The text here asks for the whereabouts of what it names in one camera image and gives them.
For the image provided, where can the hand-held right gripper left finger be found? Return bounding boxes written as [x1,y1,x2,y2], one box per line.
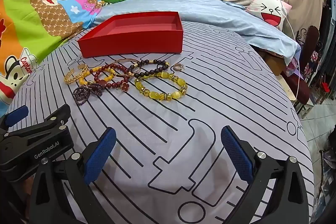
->
[29,127,117,224]

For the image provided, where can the yellow translucent bead bracelet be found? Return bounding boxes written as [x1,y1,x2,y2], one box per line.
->
[134,71,188,102]

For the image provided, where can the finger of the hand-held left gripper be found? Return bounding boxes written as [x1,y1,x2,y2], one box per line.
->
[7,104,71,139]
[0,105,29,135]

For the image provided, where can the white cable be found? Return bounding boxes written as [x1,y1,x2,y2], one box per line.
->
[264,0,301,98]

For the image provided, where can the dark red bead bracelet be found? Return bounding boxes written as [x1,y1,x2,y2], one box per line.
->
[93,63,130,89]

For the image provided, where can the thin gold bangle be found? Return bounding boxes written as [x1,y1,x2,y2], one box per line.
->
[113,57,139,77]

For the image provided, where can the cartoon monkey blanket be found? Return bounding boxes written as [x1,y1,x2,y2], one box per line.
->
[0,0,105,111]

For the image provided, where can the yellow opaque bead bracelet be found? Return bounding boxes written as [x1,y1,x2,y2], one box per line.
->
[79,67,116,85]

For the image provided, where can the purple small bead strand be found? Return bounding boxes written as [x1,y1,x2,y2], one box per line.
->
[73,83,104,106]

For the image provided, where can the pink cartoon face cushion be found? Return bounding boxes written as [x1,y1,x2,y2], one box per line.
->
[245,0,292,31]

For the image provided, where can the light blue blanket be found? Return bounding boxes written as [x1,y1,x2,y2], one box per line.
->
[93,0,298,64]

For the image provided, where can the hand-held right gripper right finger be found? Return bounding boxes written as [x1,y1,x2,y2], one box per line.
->
[220,126,314,224]

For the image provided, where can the gold chain bracelet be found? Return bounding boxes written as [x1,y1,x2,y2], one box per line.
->
[64,64,90,86]

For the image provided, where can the grey striped bedsheet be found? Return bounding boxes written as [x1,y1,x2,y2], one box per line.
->
[5,21,315,224]

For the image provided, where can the black bead bracelet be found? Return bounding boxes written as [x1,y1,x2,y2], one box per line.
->
[129,59,170,79]

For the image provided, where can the red cardboard box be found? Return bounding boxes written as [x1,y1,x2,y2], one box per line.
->
[77,11,183,59]

